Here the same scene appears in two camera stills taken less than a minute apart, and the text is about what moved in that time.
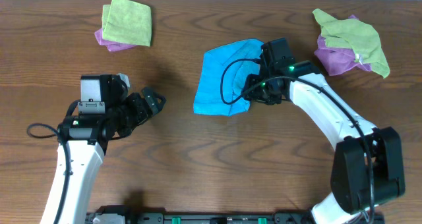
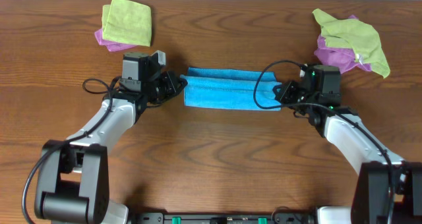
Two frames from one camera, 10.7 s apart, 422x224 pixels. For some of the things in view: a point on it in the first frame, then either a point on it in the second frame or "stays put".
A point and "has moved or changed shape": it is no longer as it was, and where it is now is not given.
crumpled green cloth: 357,35 stays put
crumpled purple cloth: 337,60 stays put
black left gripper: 142,106 → 169,84
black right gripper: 251,84 → 290,87
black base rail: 130,217 stays put
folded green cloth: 126,22 stays put
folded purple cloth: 111,45 stays put
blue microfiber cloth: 224,72 has moved or changed shape
